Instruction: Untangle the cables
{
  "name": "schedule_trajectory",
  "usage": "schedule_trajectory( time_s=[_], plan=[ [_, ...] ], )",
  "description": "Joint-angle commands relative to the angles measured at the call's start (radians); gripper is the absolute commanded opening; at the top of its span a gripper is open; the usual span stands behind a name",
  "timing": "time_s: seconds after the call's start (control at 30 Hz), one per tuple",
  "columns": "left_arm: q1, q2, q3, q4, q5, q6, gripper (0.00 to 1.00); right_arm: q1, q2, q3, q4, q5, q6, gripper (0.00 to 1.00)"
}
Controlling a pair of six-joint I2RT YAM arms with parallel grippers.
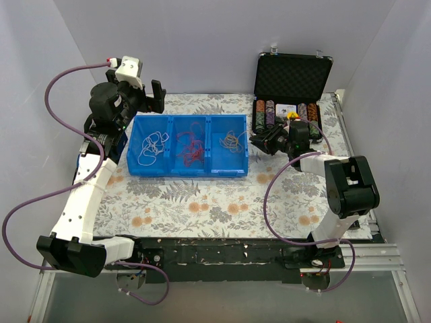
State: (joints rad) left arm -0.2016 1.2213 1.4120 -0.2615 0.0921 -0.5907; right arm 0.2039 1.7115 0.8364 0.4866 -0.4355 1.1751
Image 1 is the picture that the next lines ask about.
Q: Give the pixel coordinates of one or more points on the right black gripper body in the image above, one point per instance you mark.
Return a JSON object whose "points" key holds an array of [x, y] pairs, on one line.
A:
{"points": [[274, 137]]}

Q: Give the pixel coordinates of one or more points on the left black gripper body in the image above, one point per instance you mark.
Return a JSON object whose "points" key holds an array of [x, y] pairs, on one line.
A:
{"points": [[148, 101]]}

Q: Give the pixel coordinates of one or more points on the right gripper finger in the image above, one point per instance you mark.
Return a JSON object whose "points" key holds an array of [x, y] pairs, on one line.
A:
{"points": [[265, 135], [264, 146]]}

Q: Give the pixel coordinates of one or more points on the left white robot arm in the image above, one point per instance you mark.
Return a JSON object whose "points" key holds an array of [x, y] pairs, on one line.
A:
{"points": [[70, 245]]}

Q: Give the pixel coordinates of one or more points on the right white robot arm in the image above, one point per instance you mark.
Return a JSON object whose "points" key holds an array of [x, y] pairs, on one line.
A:
{"points": [[350, 186]]}

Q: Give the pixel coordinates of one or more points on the blue three-compartment bin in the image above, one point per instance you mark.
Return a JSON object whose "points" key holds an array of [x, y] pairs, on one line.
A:
{"points": [[207, 146]]}

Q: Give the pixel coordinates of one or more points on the black poker chip case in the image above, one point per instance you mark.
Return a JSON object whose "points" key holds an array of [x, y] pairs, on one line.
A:
{"points": [[286, 83]]}

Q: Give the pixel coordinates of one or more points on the black base beam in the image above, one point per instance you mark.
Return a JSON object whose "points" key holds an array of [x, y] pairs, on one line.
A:
{"points": [[227, 259]]}

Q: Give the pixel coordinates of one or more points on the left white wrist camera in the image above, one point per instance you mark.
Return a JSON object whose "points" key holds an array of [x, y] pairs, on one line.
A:
{"points": [[129, 70]]}

